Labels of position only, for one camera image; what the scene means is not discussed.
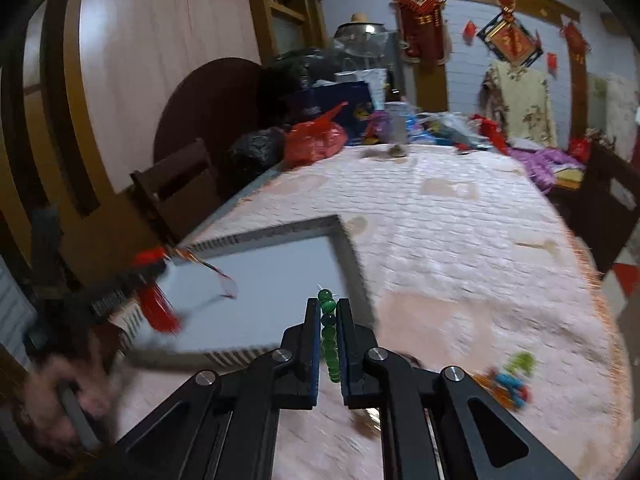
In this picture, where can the white fluffy cloth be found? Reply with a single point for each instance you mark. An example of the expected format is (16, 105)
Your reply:
(617, 105)

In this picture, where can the blue printed bag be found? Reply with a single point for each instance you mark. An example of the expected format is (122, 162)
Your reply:
(335, 96)

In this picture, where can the red diamond wall decoration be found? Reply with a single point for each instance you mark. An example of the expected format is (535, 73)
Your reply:
(510, 37)

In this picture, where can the floral beige cloth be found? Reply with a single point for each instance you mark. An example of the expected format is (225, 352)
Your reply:
(525, 105)

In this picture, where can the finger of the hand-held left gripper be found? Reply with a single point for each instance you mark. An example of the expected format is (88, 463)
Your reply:
(125, 285)

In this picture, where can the clear glass container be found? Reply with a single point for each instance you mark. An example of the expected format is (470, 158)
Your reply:
(360, 40)

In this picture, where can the red tassel pendant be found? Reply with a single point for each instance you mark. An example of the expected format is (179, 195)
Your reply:
(160, 310)

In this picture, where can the clear plastic jar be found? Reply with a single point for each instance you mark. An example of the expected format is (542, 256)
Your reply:
(396, 122)

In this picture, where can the brown wooden chair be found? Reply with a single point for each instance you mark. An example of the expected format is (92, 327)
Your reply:
(175, 185)

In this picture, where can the red folded cloth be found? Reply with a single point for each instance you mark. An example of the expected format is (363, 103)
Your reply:
(492, 135)

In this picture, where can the purple cloth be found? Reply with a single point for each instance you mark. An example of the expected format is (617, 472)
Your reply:
(542, 165)

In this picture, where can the dark wooden chair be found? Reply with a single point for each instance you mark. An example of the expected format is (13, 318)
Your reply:
(605, 200)

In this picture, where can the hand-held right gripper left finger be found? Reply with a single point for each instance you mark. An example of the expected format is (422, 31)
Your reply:
(312, 345)

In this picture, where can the black plastic bag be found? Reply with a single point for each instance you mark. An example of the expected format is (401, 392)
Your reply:
(255, 150)

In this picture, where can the striped jewelry box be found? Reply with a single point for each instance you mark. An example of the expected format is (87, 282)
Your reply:
(280, 280)

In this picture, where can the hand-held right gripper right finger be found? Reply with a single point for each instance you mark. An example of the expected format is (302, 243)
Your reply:
(344, 345)

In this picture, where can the red plastic bag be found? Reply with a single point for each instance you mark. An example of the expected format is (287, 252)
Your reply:
(315, 140)

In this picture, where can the red knot wall decoration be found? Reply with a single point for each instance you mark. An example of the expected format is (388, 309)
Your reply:
(420, 20)

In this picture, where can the pile of plastic packets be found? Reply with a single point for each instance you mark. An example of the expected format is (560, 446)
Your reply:
(440, 130)

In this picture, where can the round brown tabletop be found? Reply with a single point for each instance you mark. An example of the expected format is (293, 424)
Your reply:
(210, 100)

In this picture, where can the person's left hand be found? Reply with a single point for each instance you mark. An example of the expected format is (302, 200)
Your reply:
(42, 390)

